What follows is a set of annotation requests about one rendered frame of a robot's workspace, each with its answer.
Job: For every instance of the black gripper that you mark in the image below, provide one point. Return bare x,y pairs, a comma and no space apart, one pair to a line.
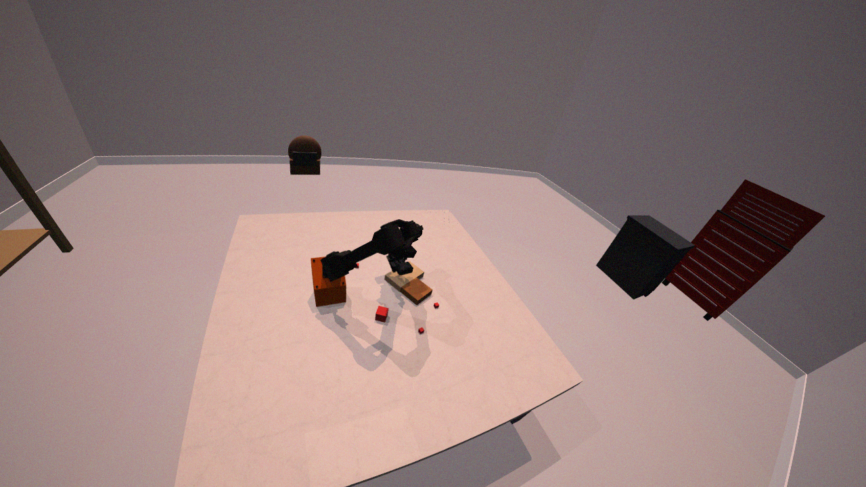
398,264

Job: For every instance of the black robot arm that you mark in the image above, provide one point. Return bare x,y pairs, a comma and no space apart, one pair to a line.
386,240

